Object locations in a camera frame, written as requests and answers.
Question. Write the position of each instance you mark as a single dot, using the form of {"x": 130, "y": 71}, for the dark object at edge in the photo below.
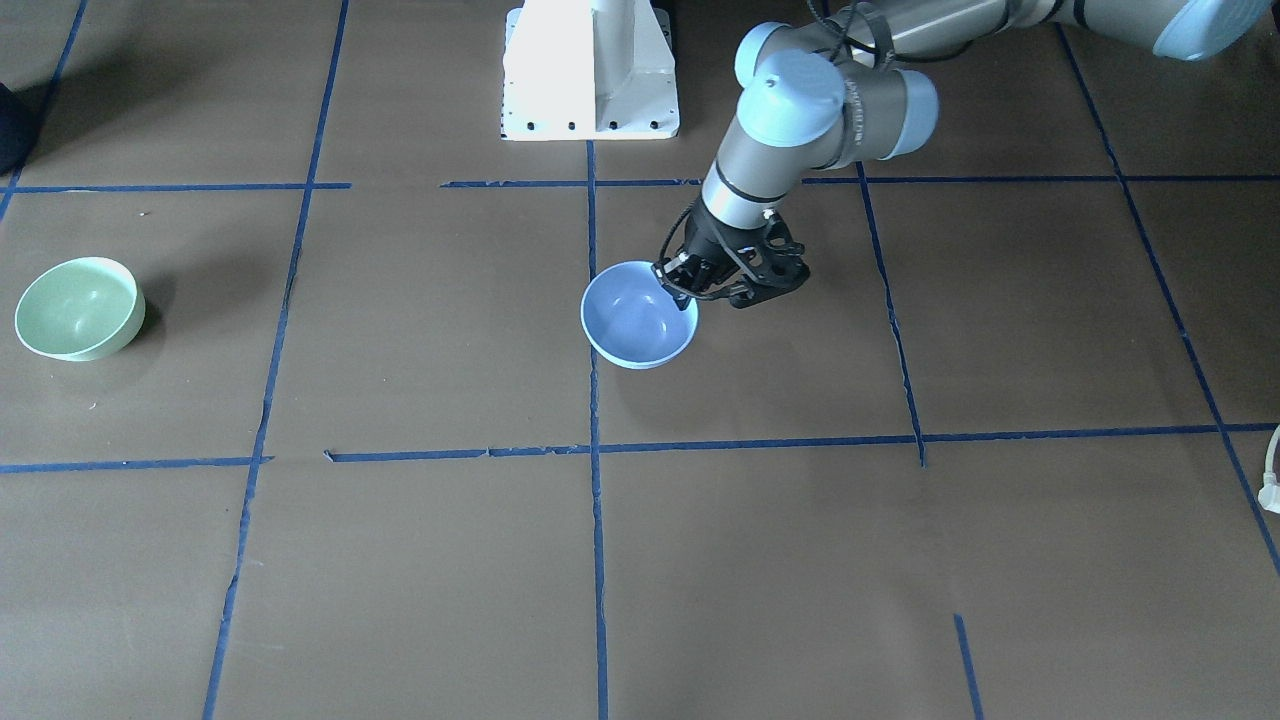
{"x": 19, "y": 130}

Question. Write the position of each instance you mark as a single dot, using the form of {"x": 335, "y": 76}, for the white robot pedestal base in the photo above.
{"x": 588, "y": 71}

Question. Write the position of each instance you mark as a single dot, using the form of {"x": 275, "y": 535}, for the white power cable plug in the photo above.
{"x": 1268, "y": 494}

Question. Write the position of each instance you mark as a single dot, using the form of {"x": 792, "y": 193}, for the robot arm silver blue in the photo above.
{"x": 848, "y": 88}

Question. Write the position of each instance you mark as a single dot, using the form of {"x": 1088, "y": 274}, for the green bowl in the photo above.
{"x": 81, "y": 310}

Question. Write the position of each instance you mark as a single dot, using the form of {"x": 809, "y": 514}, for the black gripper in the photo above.
{"x": 711, "y": 244}

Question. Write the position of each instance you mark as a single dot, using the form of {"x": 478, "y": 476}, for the blue bowl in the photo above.
{"x": 631, "y": 319}

